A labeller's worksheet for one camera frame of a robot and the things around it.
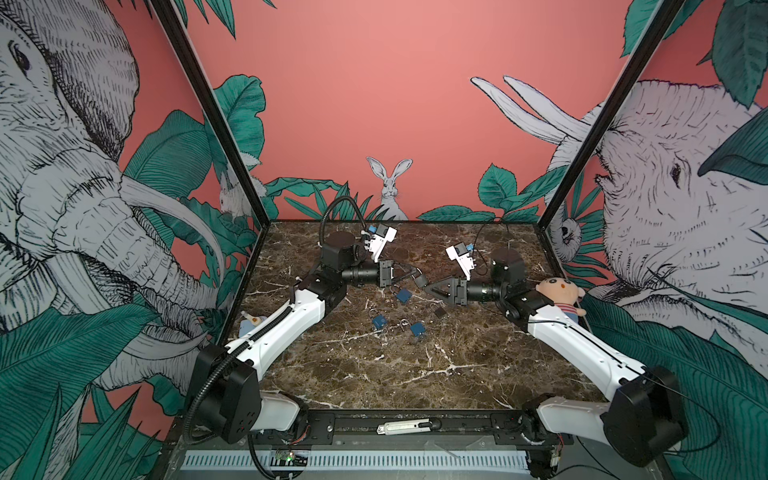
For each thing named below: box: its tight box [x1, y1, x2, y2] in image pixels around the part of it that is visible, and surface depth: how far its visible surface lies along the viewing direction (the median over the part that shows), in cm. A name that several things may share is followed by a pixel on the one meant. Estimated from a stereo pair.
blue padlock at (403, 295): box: [396, 288, 412, 304], surface depth 101 cm
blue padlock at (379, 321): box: [372, 314, 388, 330], surface depth 95 cm
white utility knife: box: [376, 418, 436, 435], surface depth 76 cm
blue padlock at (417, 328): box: [410, 322, 426, 337], surface depth 95 cm
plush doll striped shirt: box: [536, 277, 587, 323], surface depth 94 cm
